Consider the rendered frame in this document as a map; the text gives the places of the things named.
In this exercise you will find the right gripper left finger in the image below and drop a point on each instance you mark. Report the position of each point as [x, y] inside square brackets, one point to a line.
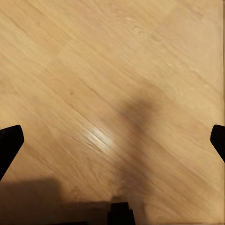
[11, 140]

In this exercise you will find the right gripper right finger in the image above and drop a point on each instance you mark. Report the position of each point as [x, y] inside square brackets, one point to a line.
[217, 139]

